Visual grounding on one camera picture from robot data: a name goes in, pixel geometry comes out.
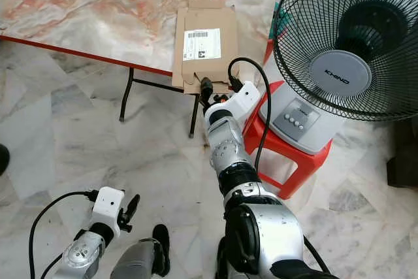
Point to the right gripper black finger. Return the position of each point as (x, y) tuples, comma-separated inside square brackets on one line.
[(206, 85)]

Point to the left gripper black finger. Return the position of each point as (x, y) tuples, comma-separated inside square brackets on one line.
[(134, 204)]

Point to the brown cardboard box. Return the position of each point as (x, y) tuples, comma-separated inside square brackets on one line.
[(225, 24)]

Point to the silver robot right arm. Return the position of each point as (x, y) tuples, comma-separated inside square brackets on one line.
[(261, 233)]

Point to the black rubbish bin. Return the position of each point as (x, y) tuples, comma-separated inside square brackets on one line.
[(4, 160)]

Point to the robot left leg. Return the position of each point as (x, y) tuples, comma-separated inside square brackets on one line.
[(140, 259)]

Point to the robot leg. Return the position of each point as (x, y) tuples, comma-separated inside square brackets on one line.
[(140, 259), (223, 262)]

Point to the robot right leg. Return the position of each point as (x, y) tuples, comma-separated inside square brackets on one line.
[(223, 262)]

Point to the red plastic stool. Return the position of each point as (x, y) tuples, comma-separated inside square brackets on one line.
[(307, 168)]

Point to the black grey table fan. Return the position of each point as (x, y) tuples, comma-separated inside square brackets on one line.
[(336, 73)]

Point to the dark brown furniture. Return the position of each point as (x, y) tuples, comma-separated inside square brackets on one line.
[(403, 155)]

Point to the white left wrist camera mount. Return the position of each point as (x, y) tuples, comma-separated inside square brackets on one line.
[(108, 206)]

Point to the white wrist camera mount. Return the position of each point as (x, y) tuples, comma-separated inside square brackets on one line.
[(241, 99), (108, 206)]

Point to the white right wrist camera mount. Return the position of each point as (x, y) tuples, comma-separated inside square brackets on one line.
[(241, 99)]

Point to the black metal table frame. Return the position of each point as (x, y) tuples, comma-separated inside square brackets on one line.
[(124, 99)]

